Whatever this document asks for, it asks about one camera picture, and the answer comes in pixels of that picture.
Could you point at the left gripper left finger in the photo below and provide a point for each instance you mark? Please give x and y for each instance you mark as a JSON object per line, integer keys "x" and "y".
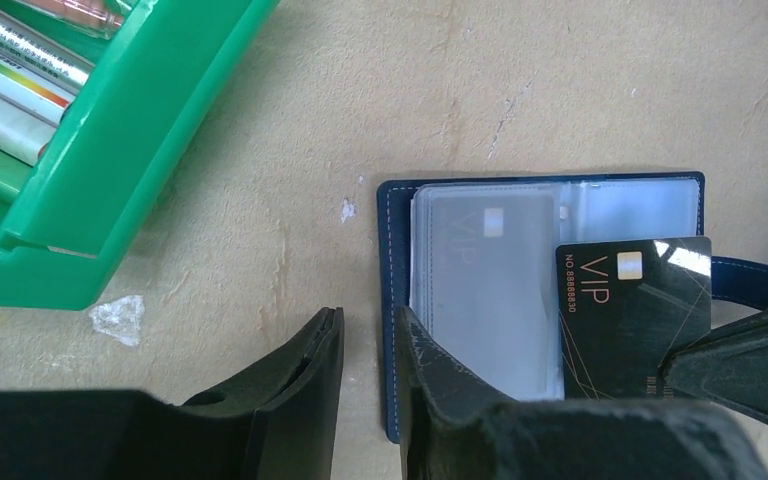
{"x": 276, "y": 419}

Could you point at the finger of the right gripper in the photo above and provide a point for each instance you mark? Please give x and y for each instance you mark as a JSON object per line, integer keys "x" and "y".
{"x": 728, "y": 366}

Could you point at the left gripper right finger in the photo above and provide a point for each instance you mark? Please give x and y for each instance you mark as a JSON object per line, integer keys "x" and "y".
{"x": 453, "y": 425}

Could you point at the blue leather card holder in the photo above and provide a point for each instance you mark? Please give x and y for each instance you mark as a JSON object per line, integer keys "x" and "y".
{"x": 475, "y": 259}

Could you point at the green plastic bin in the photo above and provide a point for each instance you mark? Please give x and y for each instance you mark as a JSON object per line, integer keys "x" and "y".
{"x": 67, "y": 222}

